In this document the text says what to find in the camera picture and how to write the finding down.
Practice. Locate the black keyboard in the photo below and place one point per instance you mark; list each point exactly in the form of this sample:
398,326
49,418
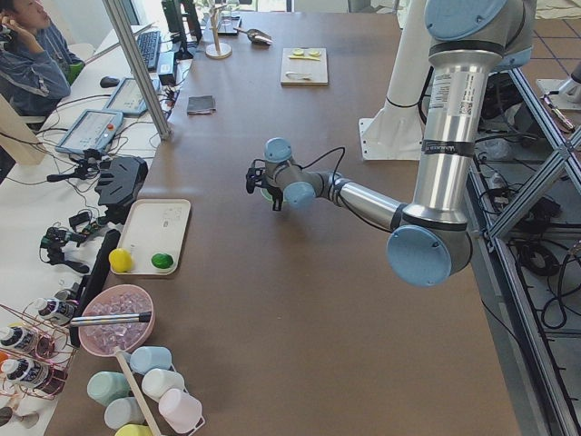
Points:
148,44

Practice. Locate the mint green plastic cup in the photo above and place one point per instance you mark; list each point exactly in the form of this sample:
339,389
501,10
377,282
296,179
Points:
105,387

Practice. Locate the pink plastic cup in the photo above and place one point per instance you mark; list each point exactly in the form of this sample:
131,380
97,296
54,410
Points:
182,411

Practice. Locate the seated person in denim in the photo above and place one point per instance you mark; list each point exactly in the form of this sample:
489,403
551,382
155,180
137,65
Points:
38,70

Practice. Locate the aluminium frame post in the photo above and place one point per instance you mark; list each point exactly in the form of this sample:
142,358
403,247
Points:
133,56

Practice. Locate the metal tongs handle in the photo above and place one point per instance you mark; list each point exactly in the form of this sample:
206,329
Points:
110,319

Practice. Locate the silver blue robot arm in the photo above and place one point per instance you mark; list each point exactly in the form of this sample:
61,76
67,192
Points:
407,172

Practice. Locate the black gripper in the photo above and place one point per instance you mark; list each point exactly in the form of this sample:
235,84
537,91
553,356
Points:
274,195

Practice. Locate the white plastic cup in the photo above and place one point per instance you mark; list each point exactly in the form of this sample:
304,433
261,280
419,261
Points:
157,382

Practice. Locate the copper wire bottle rack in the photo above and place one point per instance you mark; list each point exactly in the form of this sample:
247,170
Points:
38,353

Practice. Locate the light green ceramic bowl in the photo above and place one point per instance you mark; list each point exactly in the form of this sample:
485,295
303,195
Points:
265,193

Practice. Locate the lower teach pendant tablet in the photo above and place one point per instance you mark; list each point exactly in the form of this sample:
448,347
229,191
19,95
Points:
93,130

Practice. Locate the upper teach pendant tablet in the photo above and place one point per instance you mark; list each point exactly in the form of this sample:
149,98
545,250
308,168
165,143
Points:
127,98

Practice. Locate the wooden cutting board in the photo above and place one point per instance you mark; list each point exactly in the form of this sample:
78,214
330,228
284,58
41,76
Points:
303,72

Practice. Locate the grey folded cloth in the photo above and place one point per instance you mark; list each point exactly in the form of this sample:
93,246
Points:
203,104

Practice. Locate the pink bowl with ice cubes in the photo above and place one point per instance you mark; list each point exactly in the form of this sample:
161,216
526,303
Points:
101,340

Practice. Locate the green lime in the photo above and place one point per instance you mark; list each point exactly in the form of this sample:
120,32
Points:
162,261

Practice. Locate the light blue plastic cup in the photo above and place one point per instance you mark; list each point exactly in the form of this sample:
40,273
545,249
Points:
146,358

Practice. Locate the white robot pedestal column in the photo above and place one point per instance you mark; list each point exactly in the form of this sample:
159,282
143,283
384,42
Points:
395,132

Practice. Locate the yellow lemon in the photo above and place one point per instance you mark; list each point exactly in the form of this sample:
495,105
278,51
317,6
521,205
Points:
120,260

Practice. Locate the yellow plastic knife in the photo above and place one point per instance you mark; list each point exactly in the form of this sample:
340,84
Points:
304,57

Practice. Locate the wooden cup tree stand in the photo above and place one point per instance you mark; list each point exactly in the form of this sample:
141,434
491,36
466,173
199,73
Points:
217,50

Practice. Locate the cream plastic tray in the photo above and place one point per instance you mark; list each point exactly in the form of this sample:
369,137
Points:
154,226

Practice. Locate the metal scoop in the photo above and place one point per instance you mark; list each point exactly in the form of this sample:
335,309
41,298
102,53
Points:
256,36

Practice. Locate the teach pendant tablet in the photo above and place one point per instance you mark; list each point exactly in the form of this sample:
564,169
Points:
93,130
127,98

